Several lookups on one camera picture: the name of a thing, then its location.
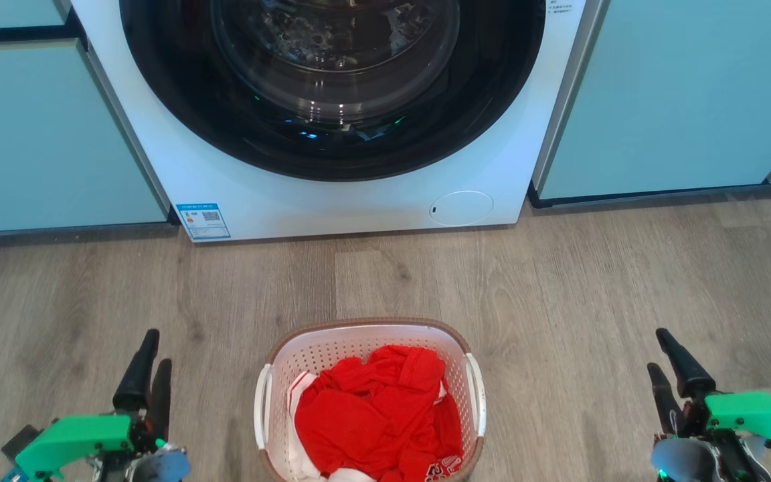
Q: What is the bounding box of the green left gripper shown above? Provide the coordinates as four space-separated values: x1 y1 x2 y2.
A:
0 328 192 482

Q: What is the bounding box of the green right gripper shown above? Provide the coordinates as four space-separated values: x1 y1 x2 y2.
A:
647 327 771 482

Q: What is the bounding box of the white perforated laundry basket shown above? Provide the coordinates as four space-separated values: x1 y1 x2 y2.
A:
254 317 487 482

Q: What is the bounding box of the blue energy label sticker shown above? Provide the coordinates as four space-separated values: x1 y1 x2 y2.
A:
176 204 232 242

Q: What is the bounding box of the red mesh garment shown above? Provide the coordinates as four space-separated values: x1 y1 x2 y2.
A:
294 345 464 482

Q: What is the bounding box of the large pale teal cabinet door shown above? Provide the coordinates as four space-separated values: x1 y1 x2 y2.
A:
0 38 171 236

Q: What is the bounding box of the round white filter cover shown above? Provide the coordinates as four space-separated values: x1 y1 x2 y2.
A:
429 191 495 227

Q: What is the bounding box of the white front-load washing machine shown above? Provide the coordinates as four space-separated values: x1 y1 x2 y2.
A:
70 0 606 243

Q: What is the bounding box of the tall pale teal cabinet panel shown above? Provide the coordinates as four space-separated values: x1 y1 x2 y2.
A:
534 0 771 202

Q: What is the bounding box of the black round washer door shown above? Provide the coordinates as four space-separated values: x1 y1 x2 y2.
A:
118 0 547 182

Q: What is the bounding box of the pale teal cabinet drawer front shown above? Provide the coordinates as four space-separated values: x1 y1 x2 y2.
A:
0 0 70 31

